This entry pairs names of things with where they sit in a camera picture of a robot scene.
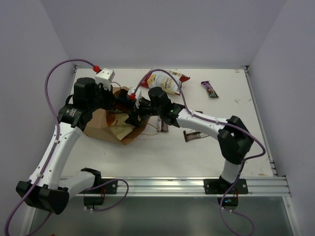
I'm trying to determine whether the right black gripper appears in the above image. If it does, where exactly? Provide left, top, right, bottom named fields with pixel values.
left=125, top=95, right=163, bottom=127

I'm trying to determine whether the cream snack packet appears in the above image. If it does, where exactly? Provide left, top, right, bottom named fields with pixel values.
left=106, top=112, right=134, bottom=141

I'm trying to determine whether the blue snack bag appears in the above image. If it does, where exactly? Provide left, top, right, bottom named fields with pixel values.
left=116, top=95, right=130, bottom=104

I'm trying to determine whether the brown paper bag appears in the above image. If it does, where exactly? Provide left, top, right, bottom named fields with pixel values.
left=84, top=87, right=149, bottom=145

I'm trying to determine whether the brown M&M's packet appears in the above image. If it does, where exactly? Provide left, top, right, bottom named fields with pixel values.
left=157, top=117, right=168, bottom=133
left=183, top=130, right=209, bottom=143

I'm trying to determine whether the red snack packet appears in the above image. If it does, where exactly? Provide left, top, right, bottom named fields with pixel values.
left=139, top=70, right=190, bottom=95

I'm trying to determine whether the purple candy packet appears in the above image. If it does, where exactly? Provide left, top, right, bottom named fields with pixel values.
left=201, top=81, right=219, bottom=98

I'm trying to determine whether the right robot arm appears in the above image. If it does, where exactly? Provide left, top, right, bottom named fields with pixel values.
left=126, top=87, right=253, bottom=193

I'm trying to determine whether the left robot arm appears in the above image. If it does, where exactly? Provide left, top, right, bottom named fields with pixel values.
left=16, top=77, right=116, bottom=215

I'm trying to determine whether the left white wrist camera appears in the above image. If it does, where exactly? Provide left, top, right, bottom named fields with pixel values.
left=93, top=65, right=115, bottom=90

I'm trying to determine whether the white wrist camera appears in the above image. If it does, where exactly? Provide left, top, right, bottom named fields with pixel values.
left=93, top=65, right=115, bottom=90
left=127, top=87, right=142, bottom=108

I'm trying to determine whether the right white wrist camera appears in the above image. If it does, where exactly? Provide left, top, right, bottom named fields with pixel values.
left=127, top=87, right=142, bottom=108

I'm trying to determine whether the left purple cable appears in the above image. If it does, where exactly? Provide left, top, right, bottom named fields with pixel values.
left=5, top=59, right=100, bottom=236

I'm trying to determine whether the purple cable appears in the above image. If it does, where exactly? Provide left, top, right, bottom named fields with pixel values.
left=134, top=68, right=266, bottom=236
left=5, top=59, right=100, bottom=236

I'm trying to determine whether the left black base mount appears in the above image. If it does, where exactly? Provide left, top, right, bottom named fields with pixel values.
left=81, top=178, right=118, bottom=208

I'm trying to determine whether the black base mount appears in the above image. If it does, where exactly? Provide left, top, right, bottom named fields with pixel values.
left=203, top=178, right=249, bottom=210
left=81, top=178, right=118, bottom=208

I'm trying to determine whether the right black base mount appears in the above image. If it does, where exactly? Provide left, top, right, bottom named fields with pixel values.
left=203, top=178, right=249, bottom=210

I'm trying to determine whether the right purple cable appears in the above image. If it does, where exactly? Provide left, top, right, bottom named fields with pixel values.
left=134, top=68, right=266, bottom=236

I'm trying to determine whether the aluminium mounting rail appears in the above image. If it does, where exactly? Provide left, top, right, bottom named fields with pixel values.
left=59, top=177, right=288, bottom=197

